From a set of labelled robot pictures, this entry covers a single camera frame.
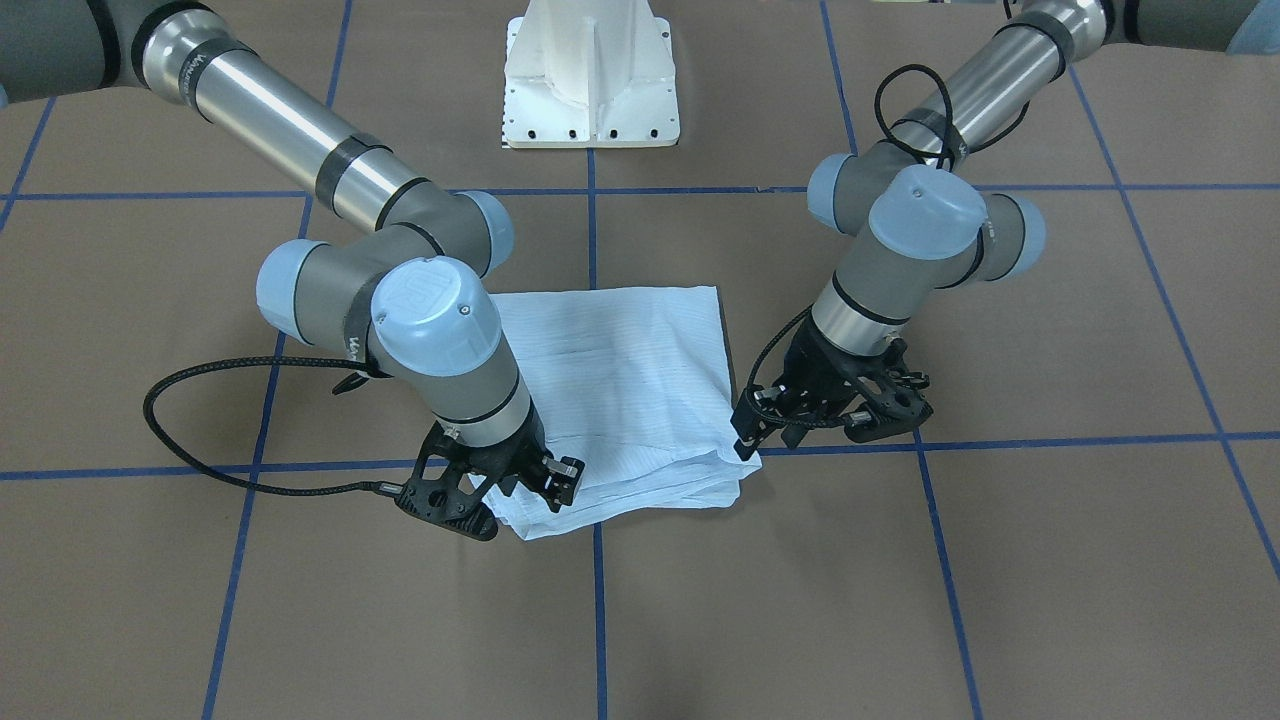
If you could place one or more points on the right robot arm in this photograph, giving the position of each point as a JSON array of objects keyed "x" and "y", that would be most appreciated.
[{"x": 403, "y": 299}]

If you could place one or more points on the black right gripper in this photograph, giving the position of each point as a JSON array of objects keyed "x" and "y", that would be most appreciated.
[{"x": 512, "y": 458}]

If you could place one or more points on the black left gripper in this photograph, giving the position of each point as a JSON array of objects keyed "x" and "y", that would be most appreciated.
[{"x": 815, "y": 372}]

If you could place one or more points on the light blue button shirt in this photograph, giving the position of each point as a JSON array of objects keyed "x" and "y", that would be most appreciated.
[{"x": 636, "y": 383}]

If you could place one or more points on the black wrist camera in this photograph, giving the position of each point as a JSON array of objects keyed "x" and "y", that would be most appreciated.
[
  {"x": 442, "y": 501},
  {"x": 892, "y": 403}
]

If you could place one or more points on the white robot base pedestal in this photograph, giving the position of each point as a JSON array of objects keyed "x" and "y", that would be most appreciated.
[{"x": 590, "y": 75}]

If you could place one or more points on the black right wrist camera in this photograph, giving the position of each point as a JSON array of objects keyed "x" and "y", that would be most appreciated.
[{"x": 442, "y": 501}]

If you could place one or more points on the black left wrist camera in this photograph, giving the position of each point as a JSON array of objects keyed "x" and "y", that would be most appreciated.
[{"x": 892, "y": 403}]

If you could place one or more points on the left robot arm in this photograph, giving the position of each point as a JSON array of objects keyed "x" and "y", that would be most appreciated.
[{"x": 917, "y": 227}]

